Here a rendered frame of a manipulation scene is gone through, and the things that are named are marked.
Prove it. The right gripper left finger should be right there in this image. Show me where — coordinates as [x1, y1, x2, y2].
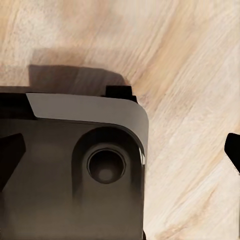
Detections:
[0, 133, 26, 193]

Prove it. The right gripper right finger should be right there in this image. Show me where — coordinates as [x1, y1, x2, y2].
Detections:
[224, 133, 240, 172]

